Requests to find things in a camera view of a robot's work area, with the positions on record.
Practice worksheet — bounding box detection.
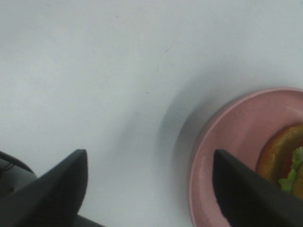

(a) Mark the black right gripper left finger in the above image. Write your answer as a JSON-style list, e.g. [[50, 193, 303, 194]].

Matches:
[[0, 149, 88, 227]]

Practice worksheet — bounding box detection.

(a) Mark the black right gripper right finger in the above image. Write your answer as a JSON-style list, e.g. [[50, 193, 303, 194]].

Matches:
[[212, 149, 303, 227]]

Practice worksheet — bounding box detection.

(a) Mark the burger with lettuce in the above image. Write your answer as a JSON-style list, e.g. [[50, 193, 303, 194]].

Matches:
[[256, 124, 303, 199]]

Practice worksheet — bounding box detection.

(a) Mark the pink round plate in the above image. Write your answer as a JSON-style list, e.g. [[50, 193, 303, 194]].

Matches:
[[187, 87, 303, 227]]

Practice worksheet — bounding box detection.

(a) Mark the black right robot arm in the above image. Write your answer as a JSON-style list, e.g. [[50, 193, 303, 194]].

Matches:
[[0, 149, 303, 227]]

